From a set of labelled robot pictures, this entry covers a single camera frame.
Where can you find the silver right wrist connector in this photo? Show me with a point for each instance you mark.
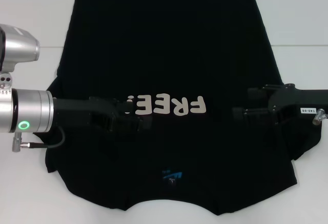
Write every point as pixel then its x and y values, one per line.
pixel 319 117

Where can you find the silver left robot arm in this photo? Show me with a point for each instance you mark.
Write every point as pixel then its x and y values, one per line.
pixel 30 111

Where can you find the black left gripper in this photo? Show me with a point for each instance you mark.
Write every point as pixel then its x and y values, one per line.
pixel 74 111

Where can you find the black t-shirt with FREE print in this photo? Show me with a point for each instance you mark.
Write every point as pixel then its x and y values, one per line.
pixel 166 55

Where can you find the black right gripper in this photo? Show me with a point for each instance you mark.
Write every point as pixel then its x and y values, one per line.
pixel 289 106

